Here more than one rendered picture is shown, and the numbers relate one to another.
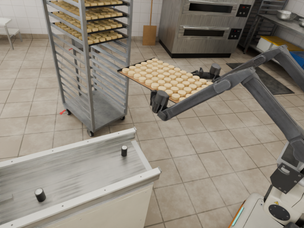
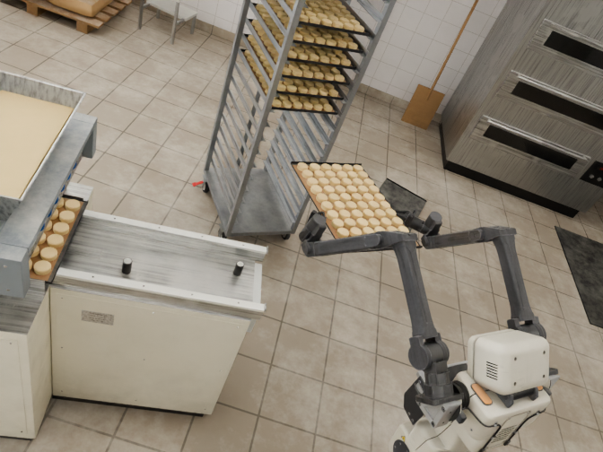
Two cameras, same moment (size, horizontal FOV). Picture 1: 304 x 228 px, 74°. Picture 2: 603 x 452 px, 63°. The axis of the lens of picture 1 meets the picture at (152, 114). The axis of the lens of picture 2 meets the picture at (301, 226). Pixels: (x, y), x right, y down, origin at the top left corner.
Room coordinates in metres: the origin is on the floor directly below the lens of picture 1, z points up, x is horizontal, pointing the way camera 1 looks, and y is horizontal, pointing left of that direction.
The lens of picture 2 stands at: (-0.54, -0.38, 2.29)
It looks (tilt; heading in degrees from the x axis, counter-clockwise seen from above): 40 degrees down; 15
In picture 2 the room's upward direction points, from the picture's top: 24 degrees clockwise
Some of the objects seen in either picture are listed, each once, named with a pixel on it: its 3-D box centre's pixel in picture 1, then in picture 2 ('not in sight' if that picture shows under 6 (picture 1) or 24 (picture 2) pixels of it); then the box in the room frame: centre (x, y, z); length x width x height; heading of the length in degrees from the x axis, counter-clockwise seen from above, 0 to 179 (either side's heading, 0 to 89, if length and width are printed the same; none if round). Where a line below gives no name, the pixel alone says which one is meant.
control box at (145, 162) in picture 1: (140, 163); (252, 297); (0.69, 0.02, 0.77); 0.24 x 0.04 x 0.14; 33
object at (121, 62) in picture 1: (106, 53); (303, 122); (2.01, 0.57, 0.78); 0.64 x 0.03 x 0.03; 52
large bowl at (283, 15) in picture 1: (285, 16); not in sight; (4.69, -2.38, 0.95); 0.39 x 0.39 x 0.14
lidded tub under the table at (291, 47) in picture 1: (285, 52); not in sight; (4.33, -2.55, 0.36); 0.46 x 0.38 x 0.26; 111
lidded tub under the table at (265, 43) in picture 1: (271, 45); not in sight; (4.70, -2.40, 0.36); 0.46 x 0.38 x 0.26; 110
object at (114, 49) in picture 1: (106, 45); (308, 109); (2.01, 0.57, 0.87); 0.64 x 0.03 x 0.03; 52
